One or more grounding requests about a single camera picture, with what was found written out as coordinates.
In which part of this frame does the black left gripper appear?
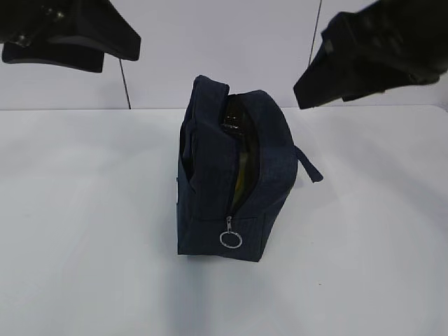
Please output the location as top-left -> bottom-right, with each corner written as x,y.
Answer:
1,0 -> 141,73

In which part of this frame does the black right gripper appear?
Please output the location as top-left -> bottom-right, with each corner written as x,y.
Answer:
293,1 -> 447,109

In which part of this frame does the dark blue lunch bag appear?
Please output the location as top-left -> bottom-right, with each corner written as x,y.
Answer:
176,76 -> 323,262

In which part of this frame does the silver zipper pull ring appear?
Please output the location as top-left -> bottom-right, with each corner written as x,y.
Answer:
219,216 -> 243,250

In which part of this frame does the yellow lemon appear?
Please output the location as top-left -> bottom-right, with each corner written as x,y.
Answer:
232,152 -> 251,207

